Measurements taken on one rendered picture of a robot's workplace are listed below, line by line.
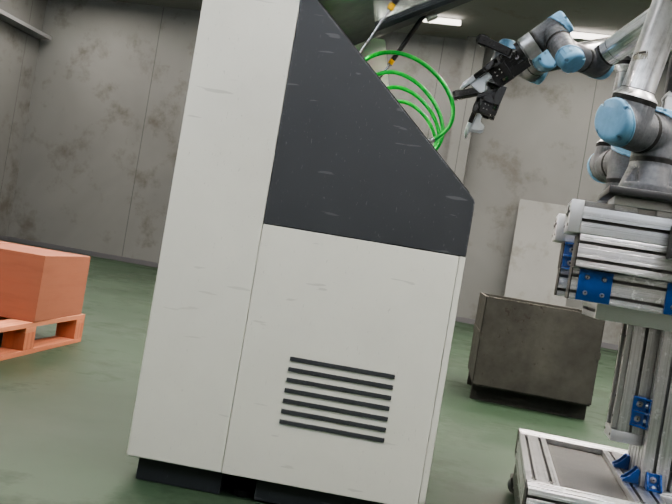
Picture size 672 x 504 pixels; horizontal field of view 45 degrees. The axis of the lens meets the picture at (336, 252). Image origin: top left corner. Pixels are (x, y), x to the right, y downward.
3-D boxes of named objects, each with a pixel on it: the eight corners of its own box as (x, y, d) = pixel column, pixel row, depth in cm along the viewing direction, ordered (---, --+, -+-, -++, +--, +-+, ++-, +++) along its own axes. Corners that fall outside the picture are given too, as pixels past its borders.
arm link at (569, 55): (600, 60, 232) (583, 37, 239) (575, 50, 226) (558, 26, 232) (581, 81, 237) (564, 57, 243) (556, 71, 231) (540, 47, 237)
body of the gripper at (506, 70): (497, 88, 243) (531, 64, 239) (481, 65, 243) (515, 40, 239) (499, 88, 250) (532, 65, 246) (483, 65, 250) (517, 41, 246)
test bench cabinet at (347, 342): (419, 536, 224) (466, 257, 224) (216, 498, 228) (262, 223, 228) (412, 471, 294) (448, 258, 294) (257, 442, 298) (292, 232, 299)
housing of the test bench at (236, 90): (217, 497, 229) (304, -23, 229) (120, 479, 231) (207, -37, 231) (283, 408, 368) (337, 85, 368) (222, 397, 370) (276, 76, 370)
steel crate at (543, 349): (565, 398, 564) (580, 309, 564) (597, 424, 473) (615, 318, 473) (457, 379, 571) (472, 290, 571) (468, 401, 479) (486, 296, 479)
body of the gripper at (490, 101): (494, 117, 273) (507, 84, 273) (470, 108, 274) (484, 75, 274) (492, 122, 280) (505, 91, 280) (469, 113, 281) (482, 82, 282)
